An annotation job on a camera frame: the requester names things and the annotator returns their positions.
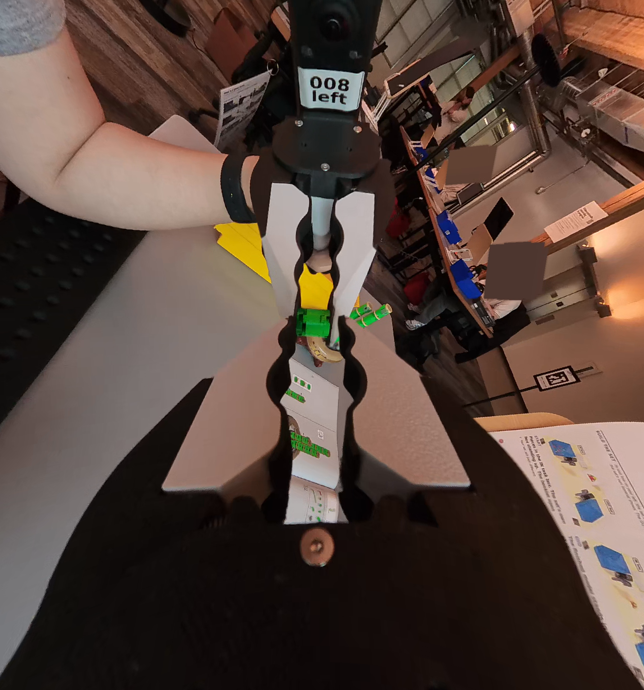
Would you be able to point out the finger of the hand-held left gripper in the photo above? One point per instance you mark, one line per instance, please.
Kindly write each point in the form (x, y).
(359, 232)
(281, 242)

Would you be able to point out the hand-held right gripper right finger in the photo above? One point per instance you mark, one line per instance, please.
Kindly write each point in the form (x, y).
(402, 431)

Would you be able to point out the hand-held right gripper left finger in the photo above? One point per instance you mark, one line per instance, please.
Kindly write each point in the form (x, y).
(230, 431)

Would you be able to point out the green brick assembly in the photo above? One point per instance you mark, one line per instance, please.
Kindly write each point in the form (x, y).
(311, 322)

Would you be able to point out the person's left forearm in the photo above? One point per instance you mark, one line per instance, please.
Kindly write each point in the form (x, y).
(138, 172)

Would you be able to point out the white desk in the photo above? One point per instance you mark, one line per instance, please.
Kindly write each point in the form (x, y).
(111, 377)

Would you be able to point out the yellow plastic bin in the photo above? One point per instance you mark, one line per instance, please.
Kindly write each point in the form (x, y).
(241, 242)

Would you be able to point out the green stalk brick piece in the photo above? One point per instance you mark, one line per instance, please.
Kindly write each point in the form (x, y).
(361, 311)
(377, 317)

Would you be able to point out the instruction booklet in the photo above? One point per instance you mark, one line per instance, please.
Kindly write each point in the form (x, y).
(314, 426)

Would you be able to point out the long wooden table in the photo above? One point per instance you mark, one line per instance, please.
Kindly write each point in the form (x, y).
(445, 253)

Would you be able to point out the blue plastic bin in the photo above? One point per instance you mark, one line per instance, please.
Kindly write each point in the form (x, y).
(465, 277)
(447, 226)

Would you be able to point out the hanging printed paper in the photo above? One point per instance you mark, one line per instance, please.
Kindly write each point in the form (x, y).
(241, 110)

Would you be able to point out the tan round brick model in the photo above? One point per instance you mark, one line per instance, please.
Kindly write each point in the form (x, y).
(322, 353)

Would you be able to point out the open laptop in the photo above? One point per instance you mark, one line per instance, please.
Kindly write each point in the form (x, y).
(498, 218)

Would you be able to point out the small tag sign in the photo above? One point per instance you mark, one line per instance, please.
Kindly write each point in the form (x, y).
(556, 378)

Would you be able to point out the printed instruction sheet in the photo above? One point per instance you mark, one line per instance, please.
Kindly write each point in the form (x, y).
(597, 512)

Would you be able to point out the paper notice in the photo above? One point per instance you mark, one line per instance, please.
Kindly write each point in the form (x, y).
(575, 221)

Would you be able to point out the black floor mat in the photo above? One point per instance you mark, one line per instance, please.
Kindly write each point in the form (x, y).
(30, 302)

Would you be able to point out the person's grey shirt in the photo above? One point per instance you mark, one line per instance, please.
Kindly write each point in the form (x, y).
(14, 24)

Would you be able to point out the metal air duct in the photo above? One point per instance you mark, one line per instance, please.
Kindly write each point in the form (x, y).
(618, 116)

